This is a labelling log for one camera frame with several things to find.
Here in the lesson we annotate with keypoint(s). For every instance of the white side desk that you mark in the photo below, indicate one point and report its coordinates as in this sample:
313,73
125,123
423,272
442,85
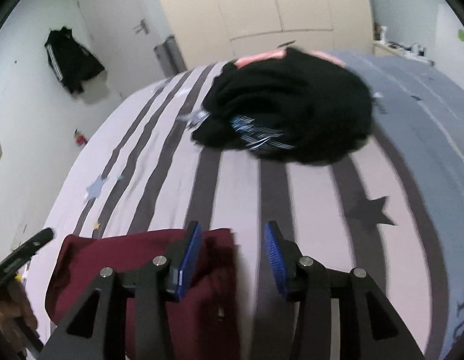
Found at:
383,47

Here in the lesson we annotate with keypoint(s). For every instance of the white door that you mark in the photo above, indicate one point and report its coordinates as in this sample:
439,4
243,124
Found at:
124,42

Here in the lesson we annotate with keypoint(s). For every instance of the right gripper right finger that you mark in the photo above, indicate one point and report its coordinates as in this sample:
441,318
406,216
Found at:
339,312

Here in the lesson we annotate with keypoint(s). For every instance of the pink garment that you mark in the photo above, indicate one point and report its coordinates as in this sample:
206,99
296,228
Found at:
282,53

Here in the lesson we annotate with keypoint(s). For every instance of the black jacket on wall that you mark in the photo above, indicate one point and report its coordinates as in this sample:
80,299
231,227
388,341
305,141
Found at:
71,62

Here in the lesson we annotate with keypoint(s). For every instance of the cream wardrobe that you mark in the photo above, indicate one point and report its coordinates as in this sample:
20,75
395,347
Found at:
216,30

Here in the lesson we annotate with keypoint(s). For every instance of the grey suitcase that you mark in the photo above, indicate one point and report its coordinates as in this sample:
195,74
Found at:
170,57

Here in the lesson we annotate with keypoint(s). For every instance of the black garment pile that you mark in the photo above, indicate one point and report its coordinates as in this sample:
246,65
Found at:
299,108

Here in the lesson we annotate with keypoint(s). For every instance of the red fire extinguisher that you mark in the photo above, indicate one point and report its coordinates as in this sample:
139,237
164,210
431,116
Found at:
79,138

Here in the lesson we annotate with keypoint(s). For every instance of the striped grey white bedsheet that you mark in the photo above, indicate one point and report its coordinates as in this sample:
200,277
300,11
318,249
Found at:
395,207

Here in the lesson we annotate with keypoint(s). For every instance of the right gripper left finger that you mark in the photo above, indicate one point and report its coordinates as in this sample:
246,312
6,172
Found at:
95,327

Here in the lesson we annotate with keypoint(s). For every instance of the maroon t-shirt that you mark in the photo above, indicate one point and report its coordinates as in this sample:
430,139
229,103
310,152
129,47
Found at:
203,325

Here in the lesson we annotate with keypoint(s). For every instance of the person's left hand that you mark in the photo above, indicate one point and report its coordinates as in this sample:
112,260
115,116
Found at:
13,305

